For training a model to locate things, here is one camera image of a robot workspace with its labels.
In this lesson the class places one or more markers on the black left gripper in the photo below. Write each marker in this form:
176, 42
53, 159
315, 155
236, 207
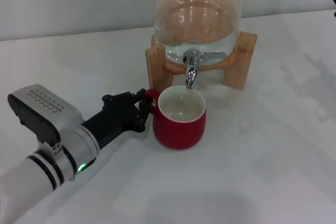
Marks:
115, 116

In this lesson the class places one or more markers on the red ceramic cup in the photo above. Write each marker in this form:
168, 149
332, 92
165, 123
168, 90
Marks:
181, 134

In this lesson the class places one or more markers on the chrome faucet tap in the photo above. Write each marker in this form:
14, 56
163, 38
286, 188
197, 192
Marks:
191, 74

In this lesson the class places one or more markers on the wooden dispenser stand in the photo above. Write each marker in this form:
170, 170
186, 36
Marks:
157, 72

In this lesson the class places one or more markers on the clear glass dispenser jar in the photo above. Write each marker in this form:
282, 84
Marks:
197, 11

